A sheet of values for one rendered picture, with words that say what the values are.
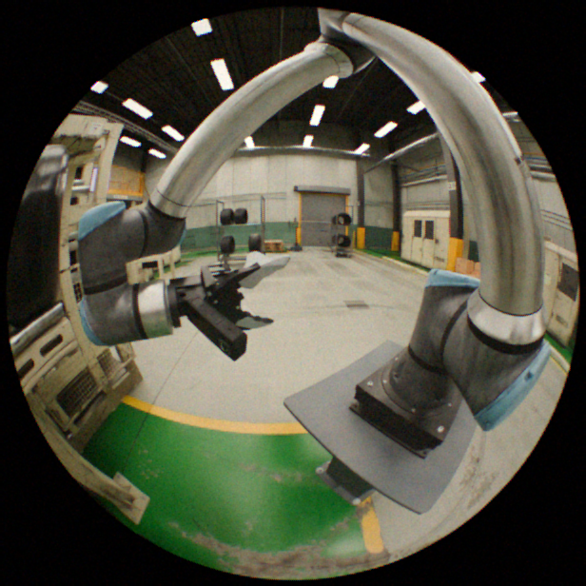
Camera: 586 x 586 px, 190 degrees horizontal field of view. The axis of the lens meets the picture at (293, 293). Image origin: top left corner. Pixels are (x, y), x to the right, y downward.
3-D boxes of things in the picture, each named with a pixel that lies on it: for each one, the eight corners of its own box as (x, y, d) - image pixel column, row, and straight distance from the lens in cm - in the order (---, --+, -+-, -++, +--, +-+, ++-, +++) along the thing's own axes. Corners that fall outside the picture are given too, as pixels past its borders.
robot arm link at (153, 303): (136, 308, 27) (154, 352, 34) (168, 302, 27) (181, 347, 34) (141, 271, 35) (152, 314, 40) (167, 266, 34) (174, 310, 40)
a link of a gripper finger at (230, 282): (252, 255, 29) (205, 289, 30) (256, 260, 28) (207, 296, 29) (265, 274, 32) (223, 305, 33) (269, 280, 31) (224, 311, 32)
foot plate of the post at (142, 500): (138, 524, 129) (133, 522, 126) (106, 495, 144) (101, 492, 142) (150, 498, 122) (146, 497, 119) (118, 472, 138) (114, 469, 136)
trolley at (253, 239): (263, 266, 533) (263, 195, 531) (216, 268, 561) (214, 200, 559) (265, 262, 599) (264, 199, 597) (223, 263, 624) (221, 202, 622)
